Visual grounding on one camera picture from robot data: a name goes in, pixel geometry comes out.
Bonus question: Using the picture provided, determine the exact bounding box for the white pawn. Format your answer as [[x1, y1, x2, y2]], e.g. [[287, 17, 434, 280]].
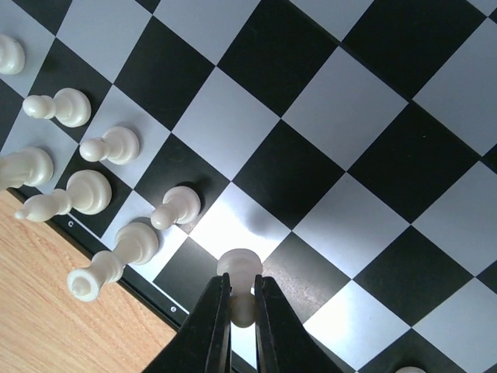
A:
[[217, 249, 262, 328], [150, 186, 201, 230], [23, 88, 92, 128], [79, 126, 141, 166], [0, 34, 26, 75]]

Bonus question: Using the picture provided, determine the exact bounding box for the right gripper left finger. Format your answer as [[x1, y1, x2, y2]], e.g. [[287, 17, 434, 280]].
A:
[[144, 274, 231, 373]]

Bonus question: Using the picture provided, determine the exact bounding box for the black and grey chessboard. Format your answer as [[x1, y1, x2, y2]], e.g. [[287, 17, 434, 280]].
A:
[[1, 1, 496, 372]]

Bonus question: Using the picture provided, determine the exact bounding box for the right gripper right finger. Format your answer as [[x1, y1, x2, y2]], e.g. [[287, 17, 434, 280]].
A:
[[255, 274, 341, 373]]

